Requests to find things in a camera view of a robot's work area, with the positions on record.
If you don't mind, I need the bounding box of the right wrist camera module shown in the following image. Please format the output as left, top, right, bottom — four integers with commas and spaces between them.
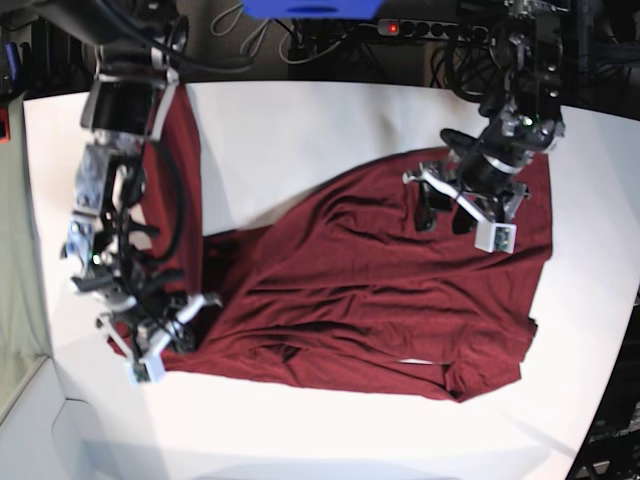
128, 355, 166, 385

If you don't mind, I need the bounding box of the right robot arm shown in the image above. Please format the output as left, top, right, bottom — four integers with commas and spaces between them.
1, 1, 220, 382

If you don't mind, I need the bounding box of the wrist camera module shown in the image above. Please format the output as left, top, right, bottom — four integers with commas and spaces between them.
474, 221, 517, 254
128, 355, 166, 385

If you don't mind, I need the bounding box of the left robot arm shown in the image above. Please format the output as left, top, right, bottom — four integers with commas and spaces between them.
403, 1, 565, 235

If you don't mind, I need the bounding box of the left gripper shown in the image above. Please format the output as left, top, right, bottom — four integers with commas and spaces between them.
402, 152, 530, 235

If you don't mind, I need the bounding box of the blue box at top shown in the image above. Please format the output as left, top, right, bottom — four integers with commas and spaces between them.
242, 0, 383, 19

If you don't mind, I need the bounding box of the black power strip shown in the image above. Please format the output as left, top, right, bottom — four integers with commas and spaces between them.
376, 19, 489, 43

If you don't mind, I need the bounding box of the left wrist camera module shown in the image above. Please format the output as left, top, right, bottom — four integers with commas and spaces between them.
474, 221, 517, 254

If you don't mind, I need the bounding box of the red black device left edge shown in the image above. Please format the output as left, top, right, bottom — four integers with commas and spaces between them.
0, 106, 11, 144

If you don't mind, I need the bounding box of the blue bottle left edge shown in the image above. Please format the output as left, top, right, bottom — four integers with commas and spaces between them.
4, 42, 24, 88

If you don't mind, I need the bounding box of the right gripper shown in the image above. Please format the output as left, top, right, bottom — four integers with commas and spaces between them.
96, 292, 223, 363

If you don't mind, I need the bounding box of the dark red t-shirt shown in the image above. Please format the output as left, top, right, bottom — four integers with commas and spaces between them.
107, 87, 555, 404

